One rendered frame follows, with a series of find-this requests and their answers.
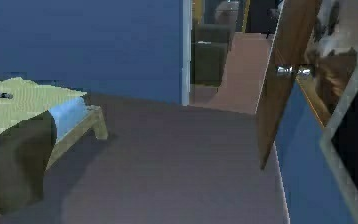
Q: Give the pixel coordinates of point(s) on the framed wall picture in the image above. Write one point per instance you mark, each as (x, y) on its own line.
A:
(333, 56)

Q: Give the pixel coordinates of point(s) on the dark grey sofa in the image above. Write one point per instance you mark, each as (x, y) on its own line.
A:
(209, 50)

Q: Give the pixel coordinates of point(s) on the small black remote control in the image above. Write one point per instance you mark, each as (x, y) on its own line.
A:
(2, 94)

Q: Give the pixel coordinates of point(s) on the grey framed dark window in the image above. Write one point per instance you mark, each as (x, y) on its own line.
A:
(353, 140)

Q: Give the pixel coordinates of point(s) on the pale green bed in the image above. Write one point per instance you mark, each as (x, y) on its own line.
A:
(23, 100)

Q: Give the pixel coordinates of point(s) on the brown wooden room door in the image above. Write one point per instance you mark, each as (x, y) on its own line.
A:
(280, 86)

